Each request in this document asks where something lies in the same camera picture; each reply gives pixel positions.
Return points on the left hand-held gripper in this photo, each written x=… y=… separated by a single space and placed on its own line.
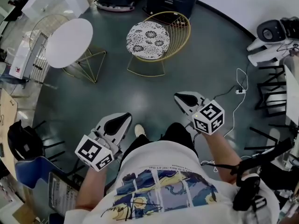
x=93 y=153

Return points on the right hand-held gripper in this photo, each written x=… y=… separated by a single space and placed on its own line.
x=209 y=115

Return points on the person's right forearm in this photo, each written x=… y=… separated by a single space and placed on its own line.
x=222 y=155

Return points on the person's left forearm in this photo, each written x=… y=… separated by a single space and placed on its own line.
x=93 y=188

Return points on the blue plastic chair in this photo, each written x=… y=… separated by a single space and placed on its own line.
x=35 y=169

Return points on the round white side table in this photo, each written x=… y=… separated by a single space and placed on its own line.
x=67 y=43

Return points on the white shoe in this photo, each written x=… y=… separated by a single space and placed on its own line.
x=139 y=130

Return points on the black trousers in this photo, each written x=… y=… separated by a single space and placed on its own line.
x=177 y=134

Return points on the white power strip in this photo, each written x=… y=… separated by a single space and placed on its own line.
x=240 y=91

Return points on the white printed t-shirt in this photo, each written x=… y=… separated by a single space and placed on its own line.
x=168 y=195

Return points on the black backpack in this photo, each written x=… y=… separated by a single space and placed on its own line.
x=21 y=139

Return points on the white desk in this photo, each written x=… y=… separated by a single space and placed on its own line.
x=293 y=94

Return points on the white humanoid robot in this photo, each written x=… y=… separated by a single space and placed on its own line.
x=268 y=31

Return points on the wooden desk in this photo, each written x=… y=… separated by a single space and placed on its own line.
x=7 y=108

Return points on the red label bottle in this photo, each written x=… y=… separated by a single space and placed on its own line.
x=17 y=69

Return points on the white box counter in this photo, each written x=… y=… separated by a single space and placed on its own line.
x=39 y=1

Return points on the black chest mount device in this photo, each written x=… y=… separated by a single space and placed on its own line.
x=247 y=183

